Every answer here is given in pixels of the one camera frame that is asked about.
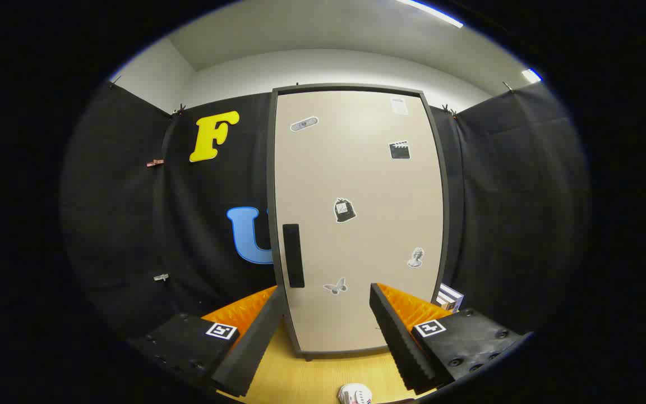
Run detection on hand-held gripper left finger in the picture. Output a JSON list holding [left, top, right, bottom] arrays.
[[127, 285, 285, 398]]

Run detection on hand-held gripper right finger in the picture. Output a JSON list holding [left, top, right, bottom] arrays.
[[369, 282, 534, 395]]

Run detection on white canvas shoe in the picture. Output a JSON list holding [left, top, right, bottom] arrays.
[[338, 383, 372, 404]]

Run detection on beige shoe cabinet door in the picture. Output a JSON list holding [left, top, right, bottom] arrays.
[[274, 91, 445, 353]]

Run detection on grey shoe cabinet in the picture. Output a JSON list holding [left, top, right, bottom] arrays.
[[267, 83, 450, 361]]

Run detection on small row of books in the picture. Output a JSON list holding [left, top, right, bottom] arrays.
[[437, 283, 464, 313]]

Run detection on black backdrop cloth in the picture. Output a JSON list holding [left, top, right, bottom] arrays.
[[59, 79, 590, 360]]

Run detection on long ceiling light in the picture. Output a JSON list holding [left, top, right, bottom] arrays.
[[396, 0, 464, 29]]

